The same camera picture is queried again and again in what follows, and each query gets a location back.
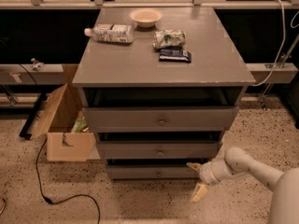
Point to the green white snack bag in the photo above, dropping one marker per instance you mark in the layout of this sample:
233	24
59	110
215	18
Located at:
169	38

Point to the dark blue snack packet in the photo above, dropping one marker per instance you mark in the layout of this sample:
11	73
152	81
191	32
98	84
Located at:
175	55

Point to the clear plastic water bottle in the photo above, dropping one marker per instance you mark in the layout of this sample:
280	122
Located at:
111	33

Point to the small clear clamp object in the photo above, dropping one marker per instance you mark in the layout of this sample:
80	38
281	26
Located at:
36	65

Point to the grey drawer cabinet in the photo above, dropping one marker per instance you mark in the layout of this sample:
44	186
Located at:
117	76

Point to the open cardboard box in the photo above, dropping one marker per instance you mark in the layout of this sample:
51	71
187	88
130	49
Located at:
57	120

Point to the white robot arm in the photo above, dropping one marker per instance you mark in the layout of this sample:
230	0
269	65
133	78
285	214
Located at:
237	163

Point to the grey drawer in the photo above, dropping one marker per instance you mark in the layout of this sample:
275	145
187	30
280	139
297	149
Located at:
158	150
150	172
159	119

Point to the grey bottom drawer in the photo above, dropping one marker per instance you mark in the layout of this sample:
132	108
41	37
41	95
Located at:
150	172

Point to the green packet in box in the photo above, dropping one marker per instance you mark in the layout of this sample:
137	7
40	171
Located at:
80	126

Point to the grey middle drawer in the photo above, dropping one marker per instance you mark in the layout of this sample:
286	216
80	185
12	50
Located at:
158	150

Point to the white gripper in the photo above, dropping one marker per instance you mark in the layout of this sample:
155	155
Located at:
206	174

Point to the white ceramic bowl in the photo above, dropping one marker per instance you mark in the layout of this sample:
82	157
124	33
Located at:
146	17

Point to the black bar leaning on floor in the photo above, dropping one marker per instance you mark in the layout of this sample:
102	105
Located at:
25	129

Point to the grey top drawer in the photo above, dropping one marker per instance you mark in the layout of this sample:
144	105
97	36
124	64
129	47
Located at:
159	119

